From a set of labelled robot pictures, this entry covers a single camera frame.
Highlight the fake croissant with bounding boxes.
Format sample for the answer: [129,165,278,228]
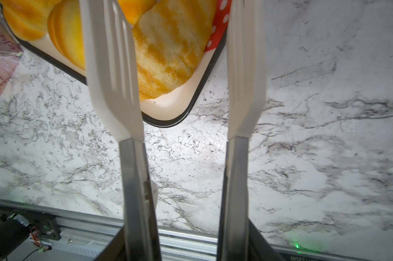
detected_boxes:
[0,0,60,41]
[118,0,157,26]
[48,0,85,70]
[132,0,217,101]

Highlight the white silver serving tongs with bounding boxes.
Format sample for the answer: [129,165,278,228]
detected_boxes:
[79,1,267,261]

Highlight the aluminium front rail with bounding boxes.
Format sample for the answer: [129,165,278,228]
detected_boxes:
[0,200,366,261]

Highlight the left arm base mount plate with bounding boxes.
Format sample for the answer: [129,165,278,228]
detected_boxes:
[0,205,61,241]

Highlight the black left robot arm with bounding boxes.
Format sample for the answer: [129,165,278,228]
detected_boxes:
[0,219,30,261]

